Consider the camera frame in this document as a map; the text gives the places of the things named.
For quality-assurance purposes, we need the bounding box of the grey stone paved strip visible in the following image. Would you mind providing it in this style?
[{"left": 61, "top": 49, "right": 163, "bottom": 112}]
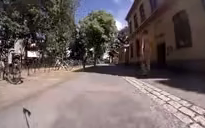
[{"left": 123, "top": 75, "right": 205, "bottom": 128}]

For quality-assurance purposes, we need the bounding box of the grey asphalt road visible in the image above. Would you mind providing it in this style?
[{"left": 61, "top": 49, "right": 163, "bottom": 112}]
[{"left": 0, "top": 64, "right": 191, "bottom": 128}]

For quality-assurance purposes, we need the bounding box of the grey asphalt pavement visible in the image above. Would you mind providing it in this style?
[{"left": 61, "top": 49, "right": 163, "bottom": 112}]
[{"left": 136, "top": 71, "right": 205, "bottom": 114}]

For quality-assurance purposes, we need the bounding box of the row of parked bicycles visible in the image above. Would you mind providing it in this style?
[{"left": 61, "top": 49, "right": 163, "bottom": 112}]
[{"left": 0, "top": 52, "right": 76, "bottom": 85}]

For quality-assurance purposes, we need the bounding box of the light green tree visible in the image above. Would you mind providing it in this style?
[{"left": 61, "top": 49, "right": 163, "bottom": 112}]
[{"left": 77, "top": 9, "right": 119, "bottom": 68}]

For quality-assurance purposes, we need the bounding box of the white building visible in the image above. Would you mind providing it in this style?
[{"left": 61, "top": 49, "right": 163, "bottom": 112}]
[{"left": 8, "top": 39, "right": 42, "bottom": 60}]

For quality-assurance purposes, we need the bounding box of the yellow two-storey building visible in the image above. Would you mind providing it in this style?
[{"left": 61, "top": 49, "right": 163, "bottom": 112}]
[{"left": 118, "top": 0, "right": 205, "bottom": 73}]

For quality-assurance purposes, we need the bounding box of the robot's own part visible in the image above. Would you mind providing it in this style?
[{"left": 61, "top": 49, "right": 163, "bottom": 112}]
[{"left": 22, "top": 107, "right": 32, "bottom": 128}]

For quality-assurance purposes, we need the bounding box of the group of trees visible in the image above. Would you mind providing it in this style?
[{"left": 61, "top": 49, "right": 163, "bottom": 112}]
[{"left": 0, "top": 0, "right": 81, "bottom": 71}]

